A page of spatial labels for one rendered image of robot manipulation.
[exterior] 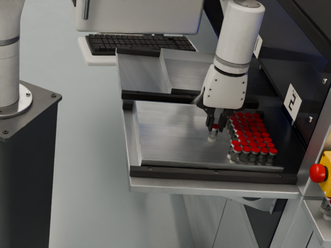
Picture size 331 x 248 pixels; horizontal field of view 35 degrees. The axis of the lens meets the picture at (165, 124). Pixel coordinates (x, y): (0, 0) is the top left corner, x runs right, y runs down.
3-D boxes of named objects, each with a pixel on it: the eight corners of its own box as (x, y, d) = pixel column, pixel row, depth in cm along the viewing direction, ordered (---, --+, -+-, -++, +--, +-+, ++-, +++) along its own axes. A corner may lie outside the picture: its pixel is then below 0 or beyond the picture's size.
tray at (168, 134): (252, 120, 148) (255, 109, 146) (280, 179, 126) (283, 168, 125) (132, 110, 141) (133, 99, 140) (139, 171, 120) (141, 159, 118)
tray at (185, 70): (257, 67, 178) (260, 57, 176) (281, 108, 157) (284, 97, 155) (159, 57, 172) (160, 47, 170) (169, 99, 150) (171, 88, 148)
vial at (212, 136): (215, 138, 136) (218, 124, 134) (216, 143, 135) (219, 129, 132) (206, 138, 136) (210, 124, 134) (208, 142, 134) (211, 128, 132)
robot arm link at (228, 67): (248, 50, 127) (245, 61, 128) (212, 46, 125) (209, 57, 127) (256, 66, 120) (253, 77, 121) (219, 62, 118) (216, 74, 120)
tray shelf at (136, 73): (252, 65, 183) (253, 60, 182) (328, 200, 126) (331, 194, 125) (115, 52, 174) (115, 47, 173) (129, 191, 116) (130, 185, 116)
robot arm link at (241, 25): (216, 44, 127) (214, 59, 119) (229, -10, 120) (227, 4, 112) (251, 51, 126) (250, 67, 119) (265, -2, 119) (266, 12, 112)
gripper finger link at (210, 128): (215, 102, 131) (209, 125, 134) (202, 101, 130) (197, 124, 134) (217, 109, 128) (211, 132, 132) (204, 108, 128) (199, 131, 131)
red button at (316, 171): (321, 175, 114) (327, 160, 112) (328, 187, 111) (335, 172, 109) (305, 174, 113) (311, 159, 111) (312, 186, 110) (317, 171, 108)
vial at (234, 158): (236, 160, 130) (241, 145, 127) (238, 166, 128) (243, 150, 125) (228, 160, 129) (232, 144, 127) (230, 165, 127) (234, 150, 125)
